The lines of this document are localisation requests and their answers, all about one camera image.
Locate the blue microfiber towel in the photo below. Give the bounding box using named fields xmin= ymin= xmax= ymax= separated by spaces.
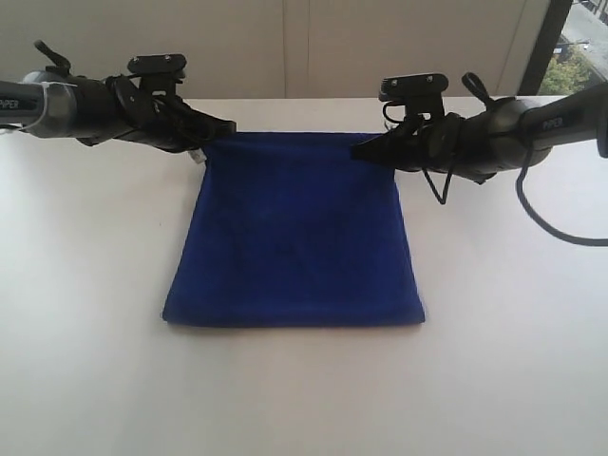
xmin=161 ymin=132 xmax=426 ymax=328

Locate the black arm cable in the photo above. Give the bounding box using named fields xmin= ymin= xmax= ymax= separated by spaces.
xmin=422 ymin=161 xmax=608 ymax=248
xmin=33 ymin=41 xmax=72 ymax=75

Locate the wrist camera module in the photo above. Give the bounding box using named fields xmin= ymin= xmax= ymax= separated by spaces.
xmin=378 ymin=73 xmax=449 ymax=102
xmin=127 ymin=53 xmax=187 ymax=81

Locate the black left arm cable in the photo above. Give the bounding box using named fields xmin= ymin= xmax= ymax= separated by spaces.
xmin=33 ymin=41 xmax=72 ymax=75

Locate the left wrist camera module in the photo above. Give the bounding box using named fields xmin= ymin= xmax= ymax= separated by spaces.
xmin=127 ymin=53 xmax=187 ymax=81

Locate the black window frame post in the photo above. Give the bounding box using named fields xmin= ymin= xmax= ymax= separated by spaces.
xmin=518 ymin=0 xmax=573 ymax=96

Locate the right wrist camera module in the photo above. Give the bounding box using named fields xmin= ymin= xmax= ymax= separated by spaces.
xmin=378 ymin=73 xmax=449 ymax=102

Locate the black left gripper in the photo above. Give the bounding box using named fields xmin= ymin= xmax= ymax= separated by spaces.
xmin=106 ymin=75 xmax=237 ymax=153

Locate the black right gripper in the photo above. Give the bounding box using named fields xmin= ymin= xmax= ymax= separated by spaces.
xmin=351 ymin=113 xmax=465 ymax=174

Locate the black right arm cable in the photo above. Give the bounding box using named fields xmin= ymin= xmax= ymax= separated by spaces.
xmin=422 ymin=161 xmax=608 ymax=248

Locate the green tree outside window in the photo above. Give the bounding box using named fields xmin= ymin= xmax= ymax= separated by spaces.
xmin=538 ymin=47 xmax=592 ymax=96

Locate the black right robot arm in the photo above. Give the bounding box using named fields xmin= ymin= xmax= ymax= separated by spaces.
xmin=351 ymin=84 xmax=607 ymax=183

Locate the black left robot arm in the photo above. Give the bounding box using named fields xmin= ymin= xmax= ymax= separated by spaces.
xmin=1 ymin=71 xmax=237 ymax=154

